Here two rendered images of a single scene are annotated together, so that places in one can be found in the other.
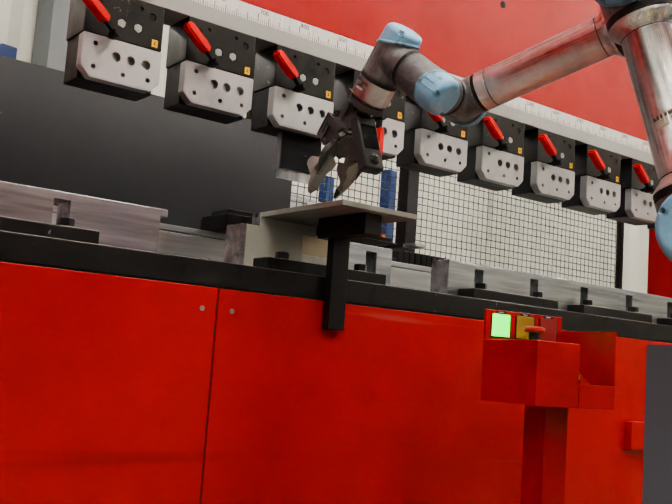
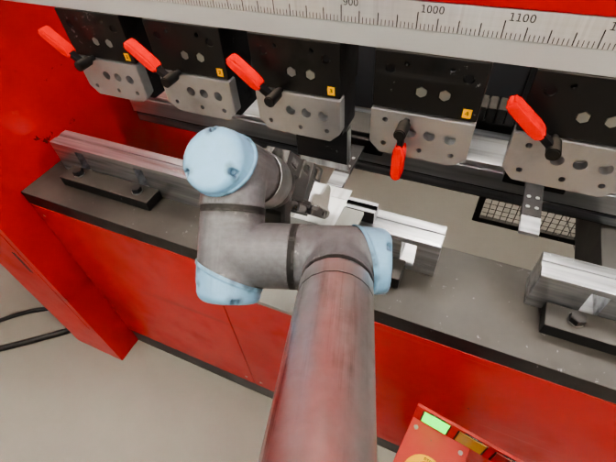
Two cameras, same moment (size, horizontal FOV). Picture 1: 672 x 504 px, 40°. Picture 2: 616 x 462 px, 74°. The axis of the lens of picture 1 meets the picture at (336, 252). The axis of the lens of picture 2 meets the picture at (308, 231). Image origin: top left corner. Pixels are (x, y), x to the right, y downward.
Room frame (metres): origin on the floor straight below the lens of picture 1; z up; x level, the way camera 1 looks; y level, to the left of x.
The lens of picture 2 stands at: (1.58, -0.46, 1.59)
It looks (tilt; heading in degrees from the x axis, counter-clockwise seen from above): 48 degrees down; 65
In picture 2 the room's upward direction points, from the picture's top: 5 degrees counter-clockwise
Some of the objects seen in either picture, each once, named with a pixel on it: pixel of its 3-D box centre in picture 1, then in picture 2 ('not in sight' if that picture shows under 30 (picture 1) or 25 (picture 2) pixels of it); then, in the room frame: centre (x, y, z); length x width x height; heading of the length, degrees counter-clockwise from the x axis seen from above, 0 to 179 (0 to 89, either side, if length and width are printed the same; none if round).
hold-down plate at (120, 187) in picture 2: (4, 228); (110, 187); (1.47, 0.53, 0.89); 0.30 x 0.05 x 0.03; 127
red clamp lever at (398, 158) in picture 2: (376, 135); (400, 150); (1.92, -0.07, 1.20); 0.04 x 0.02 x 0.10; 37
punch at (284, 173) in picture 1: (297, 159); (323, 146); (1.88, 0.09, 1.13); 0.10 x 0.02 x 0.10; 127
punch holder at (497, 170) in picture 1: (491, 151); not in sight; (2.23, -0.37, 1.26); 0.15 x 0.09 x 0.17; 127
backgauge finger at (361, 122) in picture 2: (254, 221); (354, 148); (2.01, 0.19, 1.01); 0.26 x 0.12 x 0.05; 37
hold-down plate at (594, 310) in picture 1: (610, 315); not in sight; (2.44, -0.74, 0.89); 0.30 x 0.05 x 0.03; 127
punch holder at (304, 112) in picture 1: (293, 95); (305, 78); (1.86, 0.11, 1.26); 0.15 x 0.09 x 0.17; 127
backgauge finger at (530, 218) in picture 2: (385, 244); (534, 185); (2.24, -0.12, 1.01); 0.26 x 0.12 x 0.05; 37
